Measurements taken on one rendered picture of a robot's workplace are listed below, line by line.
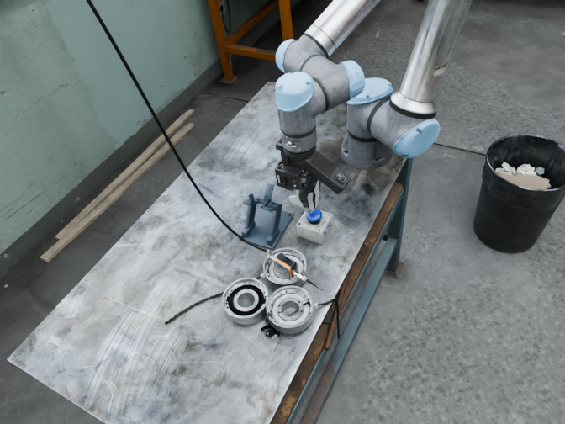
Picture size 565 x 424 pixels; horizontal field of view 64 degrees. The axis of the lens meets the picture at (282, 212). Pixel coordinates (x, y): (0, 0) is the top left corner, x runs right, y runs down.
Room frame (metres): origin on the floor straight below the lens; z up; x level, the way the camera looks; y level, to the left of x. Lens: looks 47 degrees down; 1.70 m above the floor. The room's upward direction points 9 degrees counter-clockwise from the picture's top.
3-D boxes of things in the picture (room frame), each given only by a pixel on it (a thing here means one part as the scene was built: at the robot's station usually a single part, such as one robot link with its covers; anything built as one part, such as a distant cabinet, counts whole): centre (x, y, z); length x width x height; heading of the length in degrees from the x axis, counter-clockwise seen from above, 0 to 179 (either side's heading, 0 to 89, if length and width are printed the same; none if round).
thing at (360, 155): (1.03, -0.28, 0.85); 0.15 x 0.15 x 0.10
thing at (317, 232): (0.76, -0.08, 0.82); 0.08 x 0.07 x 0.05; 145
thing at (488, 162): (1.26, -1.00, 0.21); 0.34 x 0.34 x 0.43
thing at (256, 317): (0.56, 0.11, 0.82); 0.10 x 0.10 x 0.04
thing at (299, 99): (0.77, -0.06, 1.18); 0.09 x 0.08 x 0.11; 117
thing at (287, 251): (0.63, 0.01, 0.82); 0.10 x 0.10 x 0.04
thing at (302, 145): (0.77, -0.06, 1.10); 0.08 x 0.08 x 0.05
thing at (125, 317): (0.85, 0.07, 0.79); 1.20 x 0.60 x 0.02; 145
